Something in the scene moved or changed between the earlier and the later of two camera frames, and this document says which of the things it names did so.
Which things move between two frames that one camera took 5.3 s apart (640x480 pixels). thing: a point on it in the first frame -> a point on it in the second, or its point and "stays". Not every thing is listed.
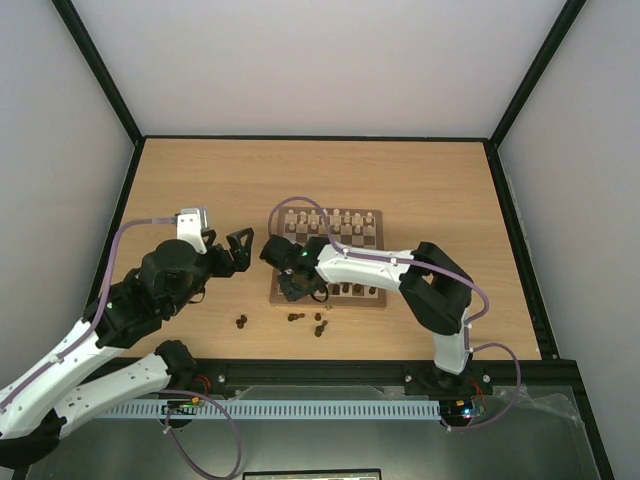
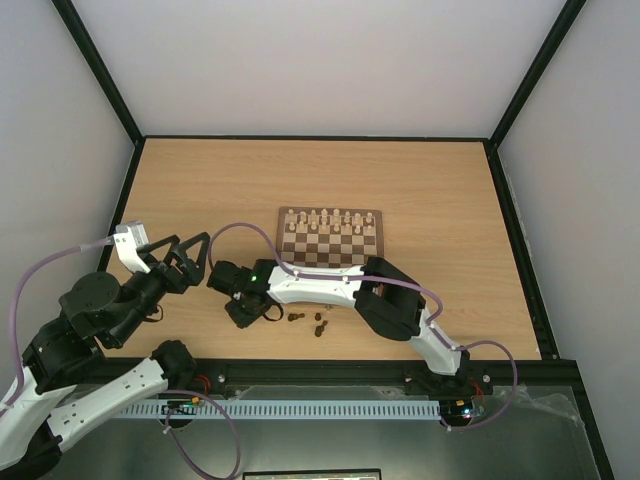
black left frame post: (103, 73) stays
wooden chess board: (360, 228) stays
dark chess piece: (320, 329) stays
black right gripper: (290, 286) -> (240, 310)
